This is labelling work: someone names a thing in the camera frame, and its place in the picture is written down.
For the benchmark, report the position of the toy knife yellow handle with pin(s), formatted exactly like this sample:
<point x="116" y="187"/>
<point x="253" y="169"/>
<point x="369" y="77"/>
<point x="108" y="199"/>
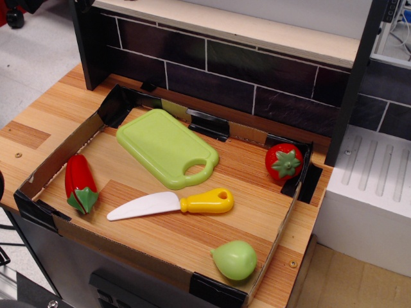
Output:
<point x="216" y="201"/>

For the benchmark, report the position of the green plastic cutting board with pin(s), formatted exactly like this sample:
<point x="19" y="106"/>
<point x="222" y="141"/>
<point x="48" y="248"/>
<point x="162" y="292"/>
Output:
<point x="170" y="151"/>

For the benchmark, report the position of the wooden shelf board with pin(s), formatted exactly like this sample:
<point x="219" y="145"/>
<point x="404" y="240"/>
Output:
<point x="283" y="38"/>

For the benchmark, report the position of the cardboard fence with black tape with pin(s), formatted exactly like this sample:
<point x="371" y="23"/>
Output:
<point x="164" y="259"/>

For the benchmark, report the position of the red toy strawberry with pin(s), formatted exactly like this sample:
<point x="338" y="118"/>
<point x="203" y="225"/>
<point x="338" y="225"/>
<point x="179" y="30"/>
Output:
<point x="284" y="161"/>

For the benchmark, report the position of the green toy pear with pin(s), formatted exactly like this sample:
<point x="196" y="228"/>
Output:
<point x="235" y="260"/>

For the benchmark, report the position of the red toy chili pepper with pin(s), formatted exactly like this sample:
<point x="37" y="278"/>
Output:
<point x="81" y="190"/>

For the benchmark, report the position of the white toy sink drainboard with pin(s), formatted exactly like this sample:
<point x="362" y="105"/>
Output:
<point x="365" y="212"/>

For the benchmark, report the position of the black chair caster wheel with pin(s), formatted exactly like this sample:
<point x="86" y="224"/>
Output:
<point x="15" y="18"/>

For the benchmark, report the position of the black shelf frame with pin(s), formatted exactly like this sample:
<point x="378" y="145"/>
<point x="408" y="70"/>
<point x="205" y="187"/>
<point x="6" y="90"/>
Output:
<point x="281" y="94"/>

